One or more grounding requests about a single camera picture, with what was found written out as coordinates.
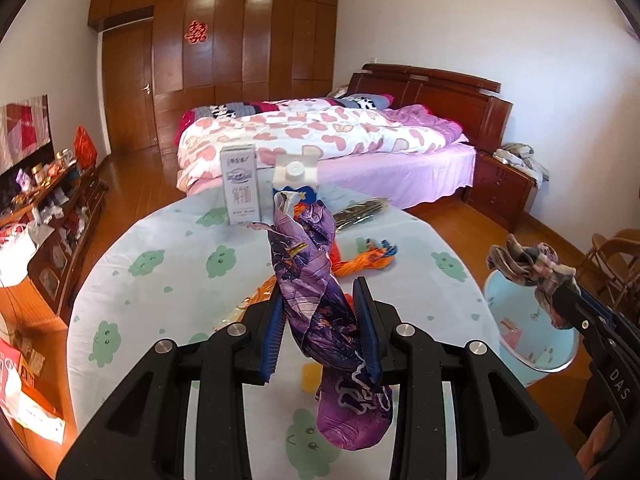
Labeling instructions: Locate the red double happiness decal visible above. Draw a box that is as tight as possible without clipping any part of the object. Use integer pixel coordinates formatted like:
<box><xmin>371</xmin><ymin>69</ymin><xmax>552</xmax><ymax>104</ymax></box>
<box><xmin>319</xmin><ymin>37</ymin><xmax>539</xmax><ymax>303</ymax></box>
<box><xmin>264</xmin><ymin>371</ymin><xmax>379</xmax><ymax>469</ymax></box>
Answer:
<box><xmin>184</xmin><ymin>20</ymin><xmax>208</xmax><ymax>44</ymax></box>

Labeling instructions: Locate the white tall milk carton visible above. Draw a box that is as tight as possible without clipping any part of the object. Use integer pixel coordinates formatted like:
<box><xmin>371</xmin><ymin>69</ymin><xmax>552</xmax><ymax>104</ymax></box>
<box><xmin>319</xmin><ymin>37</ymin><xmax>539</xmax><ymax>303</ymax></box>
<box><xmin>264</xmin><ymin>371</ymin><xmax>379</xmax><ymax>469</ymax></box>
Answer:
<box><xmin>220</xmin><ymin>145</ymin><xmax>262</xmax><ymax>224</ymax></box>

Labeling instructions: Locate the brown wooden wardrobe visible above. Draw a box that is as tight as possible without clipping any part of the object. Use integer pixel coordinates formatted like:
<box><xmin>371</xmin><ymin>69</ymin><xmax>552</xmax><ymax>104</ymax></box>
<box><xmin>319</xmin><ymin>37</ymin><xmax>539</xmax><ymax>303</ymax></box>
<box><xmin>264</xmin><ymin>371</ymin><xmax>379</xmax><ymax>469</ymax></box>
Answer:
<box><xmin>88</xmin><ymin>0</ymin><xmax>337</xmax><ymax>152</ymax></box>

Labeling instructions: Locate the light blue trash bin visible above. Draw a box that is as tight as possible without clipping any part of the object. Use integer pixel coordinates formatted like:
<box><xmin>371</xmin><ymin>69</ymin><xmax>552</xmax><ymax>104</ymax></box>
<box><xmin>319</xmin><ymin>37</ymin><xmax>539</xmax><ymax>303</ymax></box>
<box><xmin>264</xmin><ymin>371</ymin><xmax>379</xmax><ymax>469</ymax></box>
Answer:
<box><xmin>484</xmin><ymin>270</ymin><xmax>579</xmax><ymax>387</ymax></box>

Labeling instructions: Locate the cluttered wooden tv cabinet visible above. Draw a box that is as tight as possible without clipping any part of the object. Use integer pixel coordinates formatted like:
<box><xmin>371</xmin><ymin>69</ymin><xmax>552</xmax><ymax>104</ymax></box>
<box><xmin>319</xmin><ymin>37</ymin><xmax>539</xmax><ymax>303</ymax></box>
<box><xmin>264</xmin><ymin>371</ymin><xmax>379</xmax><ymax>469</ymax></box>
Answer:
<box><xmin>1</xmin><ymin>165</ymin><xmax>107</xmax><ymax>328</ymax></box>

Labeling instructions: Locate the dark snack packet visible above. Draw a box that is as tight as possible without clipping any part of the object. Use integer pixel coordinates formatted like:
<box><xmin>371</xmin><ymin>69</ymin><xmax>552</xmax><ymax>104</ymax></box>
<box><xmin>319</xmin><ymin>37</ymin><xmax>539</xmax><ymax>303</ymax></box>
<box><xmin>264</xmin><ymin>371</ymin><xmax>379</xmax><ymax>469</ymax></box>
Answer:
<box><xmin>333</xmin><ymin>198</ymin><xmax>387</xmax><ymax>232</ymax></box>

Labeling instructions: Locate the orange foil snack packet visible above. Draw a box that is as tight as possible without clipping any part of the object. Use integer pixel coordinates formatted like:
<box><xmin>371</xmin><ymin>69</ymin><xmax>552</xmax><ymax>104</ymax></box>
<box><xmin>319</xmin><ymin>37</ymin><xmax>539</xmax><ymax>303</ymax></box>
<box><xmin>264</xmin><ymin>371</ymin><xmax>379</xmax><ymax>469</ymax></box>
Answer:
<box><xmin>214</xmin><ymin>275</ymin><xmax>277</xmax><ymax>332</ymax></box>

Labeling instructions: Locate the heart pattern duvet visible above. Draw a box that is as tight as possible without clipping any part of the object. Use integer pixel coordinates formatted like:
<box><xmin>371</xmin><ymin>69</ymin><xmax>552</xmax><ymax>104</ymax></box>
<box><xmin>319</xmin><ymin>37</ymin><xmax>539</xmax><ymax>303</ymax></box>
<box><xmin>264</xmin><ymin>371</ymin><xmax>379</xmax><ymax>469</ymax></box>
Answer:
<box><xmin>177</xmin><ymin>106</ymin><xmax>448</xmax><ymax>192</ymax></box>

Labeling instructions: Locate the red gift bag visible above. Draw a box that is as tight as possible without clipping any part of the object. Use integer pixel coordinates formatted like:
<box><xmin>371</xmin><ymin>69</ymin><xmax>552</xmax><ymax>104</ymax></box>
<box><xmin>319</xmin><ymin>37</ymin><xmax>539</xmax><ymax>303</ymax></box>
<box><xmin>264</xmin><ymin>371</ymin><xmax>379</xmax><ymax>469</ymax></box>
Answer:
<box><xmin>74</xmin><ymin>126</ymin><xmax>98</xmax><ymax>170</ymax></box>

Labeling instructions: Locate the brown folding chair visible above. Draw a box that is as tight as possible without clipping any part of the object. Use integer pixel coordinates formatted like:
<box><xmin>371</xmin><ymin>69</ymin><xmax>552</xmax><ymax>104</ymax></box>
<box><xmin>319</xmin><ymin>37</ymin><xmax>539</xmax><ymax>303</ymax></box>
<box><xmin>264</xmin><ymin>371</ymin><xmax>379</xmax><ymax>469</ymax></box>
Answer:
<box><xmin>576</xmin><ymin>229</ymin><xmax>639</xmax><ymax>318</ymax></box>

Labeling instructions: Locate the grey plaid cloth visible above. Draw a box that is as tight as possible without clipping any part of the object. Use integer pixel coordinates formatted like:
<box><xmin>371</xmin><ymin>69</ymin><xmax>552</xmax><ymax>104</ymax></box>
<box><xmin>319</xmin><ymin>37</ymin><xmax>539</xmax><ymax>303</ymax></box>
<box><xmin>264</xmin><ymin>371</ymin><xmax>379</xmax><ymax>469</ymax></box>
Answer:
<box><xmin>486</xmin><ymin>234</ymin><xmax>580</xmax><ymax>330</ymax></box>

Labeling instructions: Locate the wooden nightstand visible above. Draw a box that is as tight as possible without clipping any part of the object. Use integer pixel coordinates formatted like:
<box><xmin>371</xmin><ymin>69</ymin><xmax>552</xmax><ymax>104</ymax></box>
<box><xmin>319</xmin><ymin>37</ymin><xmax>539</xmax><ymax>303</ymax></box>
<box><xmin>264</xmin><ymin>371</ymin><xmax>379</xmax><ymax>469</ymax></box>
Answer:
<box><xmin>463</xmin><ymin>152</ymin><xmax>537</xmax><ymax>233</ymax></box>

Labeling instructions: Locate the yellow sponge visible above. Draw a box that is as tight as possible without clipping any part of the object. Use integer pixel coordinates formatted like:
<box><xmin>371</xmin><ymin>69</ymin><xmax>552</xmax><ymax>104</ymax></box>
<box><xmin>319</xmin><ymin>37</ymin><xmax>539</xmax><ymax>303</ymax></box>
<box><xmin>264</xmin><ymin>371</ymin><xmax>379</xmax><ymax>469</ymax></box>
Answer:
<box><xmin>300</xmin><ymin>362</ymin><xmax>322</xmax><ymax>396</ymax></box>

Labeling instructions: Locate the purple snack wrapper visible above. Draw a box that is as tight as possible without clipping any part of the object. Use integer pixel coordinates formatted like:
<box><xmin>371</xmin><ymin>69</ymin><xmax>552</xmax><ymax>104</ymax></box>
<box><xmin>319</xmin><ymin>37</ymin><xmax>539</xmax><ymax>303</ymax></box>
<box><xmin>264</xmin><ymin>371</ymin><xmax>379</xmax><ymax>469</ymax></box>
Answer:
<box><xmin>251</xmin><ymin>200</ymin><xmax>393</xmax><ymax>451</ymax></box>

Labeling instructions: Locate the wooden door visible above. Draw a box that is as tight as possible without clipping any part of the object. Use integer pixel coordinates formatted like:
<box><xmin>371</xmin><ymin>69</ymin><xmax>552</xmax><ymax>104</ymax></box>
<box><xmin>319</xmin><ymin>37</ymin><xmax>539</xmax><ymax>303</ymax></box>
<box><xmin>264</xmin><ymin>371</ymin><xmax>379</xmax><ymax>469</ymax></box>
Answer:
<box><xmin>102</xmin><ymin>20</ymin><xmax>157</xmax><ymax>154</ymax></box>

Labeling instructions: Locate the wooden bed with headboard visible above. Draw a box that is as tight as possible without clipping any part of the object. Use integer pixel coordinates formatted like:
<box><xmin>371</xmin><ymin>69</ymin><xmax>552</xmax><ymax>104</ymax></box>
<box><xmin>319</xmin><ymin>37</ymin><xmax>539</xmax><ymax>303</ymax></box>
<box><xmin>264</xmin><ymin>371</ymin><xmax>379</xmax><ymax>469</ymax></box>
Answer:
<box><xmin>177</xmin><ymin>64</ymin><xmax>512</xmax><ymax>208</ymax></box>

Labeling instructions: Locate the television with red cover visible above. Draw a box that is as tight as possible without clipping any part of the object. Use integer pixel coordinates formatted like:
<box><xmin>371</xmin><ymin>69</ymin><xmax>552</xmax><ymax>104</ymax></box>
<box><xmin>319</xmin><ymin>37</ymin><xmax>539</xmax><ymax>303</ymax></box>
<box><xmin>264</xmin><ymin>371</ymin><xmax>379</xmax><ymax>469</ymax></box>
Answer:
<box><xmin>0</xmin><ymin>94</ymin><xmax>51</xmax><ymax>174</ymax></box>

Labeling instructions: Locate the red white paper bag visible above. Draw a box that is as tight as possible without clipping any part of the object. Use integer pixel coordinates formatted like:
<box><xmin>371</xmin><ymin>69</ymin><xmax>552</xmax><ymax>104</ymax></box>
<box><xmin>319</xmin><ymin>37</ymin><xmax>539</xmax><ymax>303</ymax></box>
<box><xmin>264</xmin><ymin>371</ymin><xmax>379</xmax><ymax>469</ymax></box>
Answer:
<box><xmin>1</xmin><ymin>340</ymin><xmax>65</xmax><ymax>444</ymax></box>

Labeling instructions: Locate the orange blue foil wrapper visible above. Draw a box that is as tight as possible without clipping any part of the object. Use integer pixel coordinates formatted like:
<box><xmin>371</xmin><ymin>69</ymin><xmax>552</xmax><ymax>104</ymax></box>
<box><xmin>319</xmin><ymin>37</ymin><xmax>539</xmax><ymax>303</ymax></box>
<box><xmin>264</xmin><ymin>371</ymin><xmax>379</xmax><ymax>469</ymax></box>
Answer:
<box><xmin>329</xmin><ymin>238</ymin><xmax>398</xmax><ymax>278</ymax></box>

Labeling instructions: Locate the person's right hand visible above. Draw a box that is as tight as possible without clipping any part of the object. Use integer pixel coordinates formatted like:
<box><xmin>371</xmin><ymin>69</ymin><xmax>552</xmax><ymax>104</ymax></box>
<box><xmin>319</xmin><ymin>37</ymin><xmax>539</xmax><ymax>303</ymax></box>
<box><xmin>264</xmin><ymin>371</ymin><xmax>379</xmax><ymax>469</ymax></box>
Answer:
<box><xmin>576</xmin><ymin>412</ymin><xmax>626</xmax><ymax>479</ymax></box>

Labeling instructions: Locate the green cloud pattern tablecloth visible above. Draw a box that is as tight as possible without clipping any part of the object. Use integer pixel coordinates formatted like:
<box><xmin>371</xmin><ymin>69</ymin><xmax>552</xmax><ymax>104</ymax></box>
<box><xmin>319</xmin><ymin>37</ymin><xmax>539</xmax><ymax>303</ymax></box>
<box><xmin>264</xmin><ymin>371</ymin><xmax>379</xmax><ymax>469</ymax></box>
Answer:
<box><xmin>67</xmin><ymin>190</ymin><xmax>499</xmax><ymax>479</ymax></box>

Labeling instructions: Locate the blue LOOK milk carton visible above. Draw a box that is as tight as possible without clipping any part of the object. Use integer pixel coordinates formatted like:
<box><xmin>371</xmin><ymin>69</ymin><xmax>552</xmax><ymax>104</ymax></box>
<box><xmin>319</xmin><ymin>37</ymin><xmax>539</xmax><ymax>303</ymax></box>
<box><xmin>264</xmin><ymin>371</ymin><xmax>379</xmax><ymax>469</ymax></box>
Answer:
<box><xmin>272</xmin><ymin>154</ymin><xmax>319</xmax><ymax>214</ymax></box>

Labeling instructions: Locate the clothes pile on nightstand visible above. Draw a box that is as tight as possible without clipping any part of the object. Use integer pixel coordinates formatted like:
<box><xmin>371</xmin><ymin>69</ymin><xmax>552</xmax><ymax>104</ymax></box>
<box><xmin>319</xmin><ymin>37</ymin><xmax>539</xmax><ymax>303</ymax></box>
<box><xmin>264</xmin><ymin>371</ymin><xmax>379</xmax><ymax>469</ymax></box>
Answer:
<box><xmin>492</xmin><ymin>143</ymin><xmax>549</xmax><ymax>188</ymax></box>

